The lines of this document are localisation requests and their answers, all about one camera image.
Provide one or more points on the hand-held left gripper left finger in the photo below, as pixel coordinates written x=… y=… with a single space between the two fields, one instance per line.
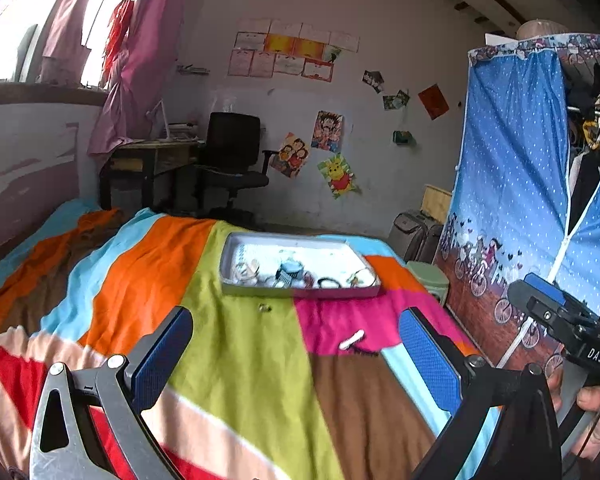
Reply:
x=162 y=360

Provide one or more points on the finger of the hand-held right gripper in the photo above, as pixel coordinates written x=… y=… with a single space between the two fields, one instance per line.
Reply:
x=545 y=287
x=545 y=315

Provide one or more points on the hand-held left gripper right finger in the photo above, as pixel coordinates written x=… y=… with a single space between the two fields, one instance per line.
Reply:
x=430 y=360

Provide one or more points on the white hair clip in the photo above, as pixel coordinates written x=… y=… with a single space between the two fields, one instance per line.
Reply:
x=352 y=341

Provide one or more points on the white shallow cardboard tray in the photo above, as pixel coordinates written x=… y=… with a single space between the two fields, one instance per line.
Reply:
x=260 y=291

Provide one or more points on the beige hair claw clip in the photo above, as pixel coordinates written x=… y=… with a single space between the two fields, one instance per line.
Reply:
x=245 y=272

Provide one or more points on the person's right hand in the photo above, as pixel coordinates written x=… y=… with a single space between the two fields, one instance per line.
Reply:
x=587 y=400

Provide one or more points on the green plastic stool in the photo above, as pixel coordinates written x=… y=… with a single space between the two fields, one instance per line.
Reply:
x=427 y=280

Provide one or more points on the colourful patchwork blanket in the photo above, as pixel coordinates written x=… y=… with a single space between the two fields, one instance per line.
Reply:
x=250 y=385

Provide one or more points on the blue fabric wardrobe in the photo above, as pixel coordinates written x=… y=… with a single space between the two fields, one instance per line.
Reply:
x=510 y=170

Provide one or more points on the grey suitcase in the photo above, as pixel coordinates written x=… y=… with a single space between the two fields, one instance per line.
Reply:
x=412 y=235

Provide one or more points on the hanging clothes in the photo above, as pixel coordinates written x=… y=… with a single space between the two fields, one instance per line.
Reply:
x=592 y=160

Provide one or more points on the light wooden cabinet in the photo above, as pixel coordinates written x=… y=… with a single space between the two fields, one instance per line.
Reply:
x=436 y=204

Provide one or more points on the yellow bear poster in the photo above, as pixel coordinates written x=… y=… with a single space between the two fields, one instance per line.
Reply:
x=337 y=176

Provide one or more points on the dark wooden desk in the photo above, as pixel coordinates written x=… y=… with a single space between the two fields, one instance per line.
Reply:
x=145 y=152

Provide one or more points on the red paper square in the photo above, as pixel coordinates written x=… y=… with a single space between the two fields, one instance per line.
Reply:
x=434 y=101

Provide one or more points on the stack of papers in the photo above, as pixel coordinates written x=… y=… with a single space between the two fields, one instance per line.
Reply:
x=185 y=131

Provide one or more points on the black office chair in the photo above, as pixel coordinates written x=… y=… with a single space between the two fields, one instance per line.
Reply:
x=232 y=140

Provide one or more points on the white desk lamp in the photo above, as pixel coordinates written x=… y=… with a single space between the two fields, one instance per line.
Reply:
x=162 y=120

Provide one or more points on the cartoon family poster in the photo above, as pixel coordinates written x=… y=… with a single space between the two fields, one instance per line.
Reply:
x=290 y=155

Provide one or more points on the anime character poster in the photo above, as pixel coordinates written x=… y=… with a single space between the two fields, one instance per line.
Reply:
x=327 y=131

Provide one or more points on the beige bundle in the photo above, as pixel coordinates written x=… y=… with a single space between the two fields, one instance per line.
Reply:
x=542 y=29

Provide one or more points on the large pink curtain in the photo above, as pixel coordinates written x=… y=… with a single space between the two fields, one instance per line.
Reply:
x=140 y=60

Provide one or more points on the red hanging tassel decoration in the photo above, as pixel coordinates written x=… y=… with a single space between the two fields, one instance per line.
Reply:
x=119 y=30

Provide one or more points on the small pink curtain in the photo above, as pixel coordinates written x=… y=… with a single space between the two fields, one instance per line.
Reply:
x=72 y=20

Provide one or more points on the bright window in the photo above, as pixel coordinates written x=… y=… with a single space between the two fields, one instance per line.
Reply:
x=10 y=25

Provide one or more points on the green wall photo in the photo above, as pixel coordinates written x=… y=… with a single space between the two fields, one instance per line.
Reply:
x=396 y=100

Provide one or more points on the dark wall photo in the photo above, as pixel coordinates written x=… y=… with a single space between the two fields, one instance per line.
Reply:
x=373 y=81

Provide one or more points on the small wall shelf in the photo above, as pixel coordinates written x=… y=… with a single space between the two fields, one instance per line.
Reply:
x=193 y=69

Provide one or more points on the group of wall certificates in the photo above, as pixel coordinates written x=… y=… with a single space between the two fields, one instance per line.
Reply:
x=290 y=50

